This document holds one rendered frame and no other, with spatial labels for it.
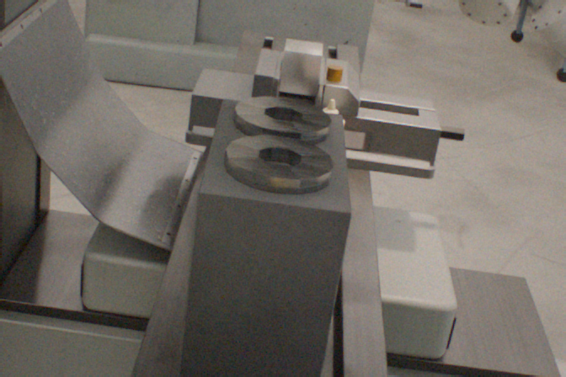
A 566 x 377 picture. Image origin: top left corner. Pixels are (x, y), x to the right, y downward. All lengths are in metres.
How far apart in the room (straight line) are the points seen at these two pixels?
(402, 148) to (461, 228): 2.08
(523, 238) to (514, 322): 2.00
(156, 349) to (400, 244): 0.57
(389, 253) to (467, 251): 1.90
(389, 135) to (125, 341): 0.45
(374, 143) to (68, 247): 0.48
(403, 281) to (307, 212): 0.54
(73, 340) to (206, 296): 0.54
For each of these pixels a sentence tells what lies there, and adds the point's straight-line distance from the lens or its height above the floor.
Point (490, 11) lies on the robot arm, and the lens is 1.06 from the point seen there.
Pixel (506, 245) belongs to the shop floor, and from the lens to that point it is 3.30.
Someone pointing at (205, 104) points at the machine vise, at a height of 0.98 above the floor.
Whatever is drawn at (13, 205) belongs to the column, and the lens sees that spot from 1.33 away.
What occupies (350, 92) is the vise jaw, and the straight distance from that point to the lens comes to 1.24.
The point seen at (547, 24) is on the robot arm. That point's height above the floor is 1.19.
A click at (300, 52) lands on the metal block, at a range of 1.26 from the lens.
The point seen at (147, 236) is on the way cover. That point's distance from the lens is 1.16.
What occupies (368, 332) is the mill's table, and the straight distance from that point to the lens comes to 0.92.
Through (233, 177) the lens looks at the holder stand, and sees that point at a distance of 0.74.
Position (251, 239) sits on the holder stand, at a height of 1.08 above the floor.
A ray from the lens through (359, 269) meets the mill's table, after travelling 1.02.
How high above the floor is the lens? 1.42
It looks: 25 degrees down
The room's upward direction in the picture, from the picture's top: 8 degrees clockwise
